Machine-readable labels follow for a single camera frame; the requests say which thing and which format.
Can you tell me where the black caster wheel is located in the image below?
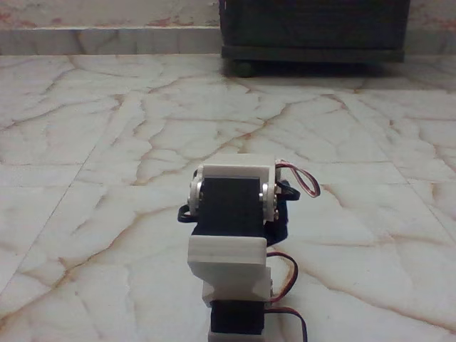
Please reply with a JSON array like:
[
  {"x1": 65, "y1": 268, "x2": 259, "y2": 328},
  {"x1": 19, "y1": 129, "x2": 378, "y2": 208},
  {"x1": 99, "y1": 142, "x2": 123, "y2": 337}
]
[{"x1": 233, "y1": 60, "x2": 254, "y2": 77}]

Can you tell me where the dark wooden cabinet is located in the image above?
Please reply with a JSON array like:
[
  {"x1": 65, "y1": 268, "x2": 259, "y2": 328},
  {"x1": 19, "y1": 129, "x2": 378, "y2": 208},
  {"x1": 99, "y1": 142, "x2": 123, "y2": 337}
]
[{"x1": 217, "y1": 0, "x2": 410, "y2": 65}]

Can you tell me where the red white black servo cable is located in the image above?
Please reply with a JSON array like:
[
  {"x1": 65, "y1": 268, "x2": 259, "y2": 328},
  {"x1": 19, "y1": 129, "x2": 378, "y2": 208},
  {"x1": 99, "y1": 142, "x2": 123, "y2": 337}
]
[{"x1": 276, "y1": 158, "x2": 321, "y2": 199}]

